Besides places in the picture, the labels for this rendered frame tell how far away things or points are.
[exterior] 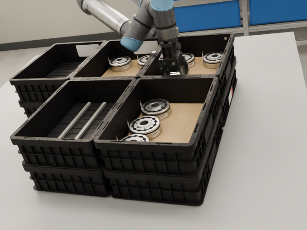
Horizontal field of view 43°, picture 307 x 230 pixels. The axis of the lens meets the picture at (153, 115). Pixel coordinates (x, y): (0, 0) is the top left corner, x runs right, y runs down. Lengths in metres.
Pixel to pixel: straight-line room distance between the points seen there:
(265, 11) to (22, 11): 2.98
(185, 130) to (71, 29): 3.80
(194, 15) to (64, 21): 1.94
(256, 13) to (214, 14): 0.35
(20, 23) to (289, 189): 4.45
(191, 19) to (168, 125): 2.33
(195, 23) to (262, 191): 2.53
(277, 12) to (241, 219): 2.59
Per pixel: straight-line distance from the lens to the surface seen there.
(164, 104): 1.36
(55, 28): 5.03
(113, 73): 1.76
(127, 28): 1.46
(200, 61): 1.71
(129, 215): 1.20
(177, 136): 1.23
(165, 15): 1.34
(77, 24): 4.88
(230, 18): 3.52
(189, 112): 1.35
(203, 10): 3.52
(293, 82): 1.75
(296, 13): 3.53
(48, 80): 1.62
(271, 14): 3.52
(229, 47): 1.56
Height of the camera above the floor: 1.53
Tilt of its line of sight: 31 degrees down
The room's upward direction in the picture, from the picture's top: 12 degrees counter-clockwise
